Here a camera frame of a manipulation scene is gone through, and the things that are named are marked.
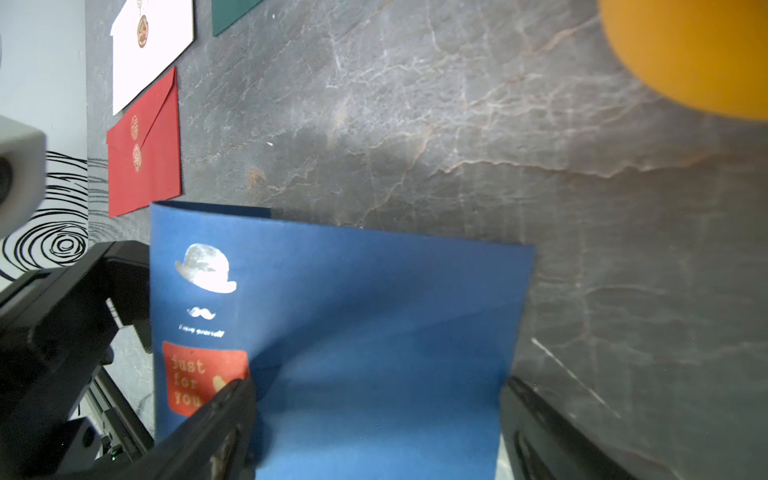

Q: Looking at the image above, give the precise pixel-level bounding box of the red envelope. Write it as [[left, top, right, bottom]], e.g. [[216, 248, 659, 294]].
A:
[[106, 68, 182, 218]]

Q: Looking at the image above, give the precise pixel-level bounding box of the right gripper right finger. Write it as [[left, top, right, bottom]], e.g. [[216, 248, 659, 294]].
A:
[[500, 376, 635, 480]]

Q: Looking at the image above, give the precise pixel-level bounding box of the white envelope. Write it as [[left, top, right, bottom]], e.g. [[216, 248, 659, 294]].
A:
[[110, 0, 195, 114]]

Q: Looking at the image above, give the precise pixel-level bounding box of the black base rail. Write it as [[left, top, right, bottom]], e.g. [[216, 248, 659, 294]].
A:
[[83, 367, 154, 464]]

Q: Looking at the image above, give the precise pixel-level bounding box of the dark green envelope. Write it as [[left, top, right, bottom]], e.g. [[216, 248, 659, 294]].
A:
[[211, 0, 262, 36]]

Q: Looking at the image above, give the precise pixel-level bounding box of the yellow storage box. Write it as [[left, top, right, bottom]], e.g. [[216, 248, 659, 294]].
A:
[[598, 0, 767, 121]]

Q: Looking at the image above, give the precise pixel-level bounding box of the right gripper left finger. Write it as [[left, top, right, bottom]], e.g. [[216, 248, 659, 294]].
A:
[[125, 378, 256, 479]]

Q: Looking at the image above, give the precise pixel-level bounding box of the navy blue envelope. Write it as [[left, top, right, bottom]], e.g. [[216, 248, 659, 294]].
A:
[[149, 201, 535, 479]]

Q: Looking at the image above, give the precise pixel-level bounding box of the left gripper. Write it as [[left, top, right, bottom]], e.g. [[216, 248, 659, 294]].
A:
[[1, 241, 152, 479]]

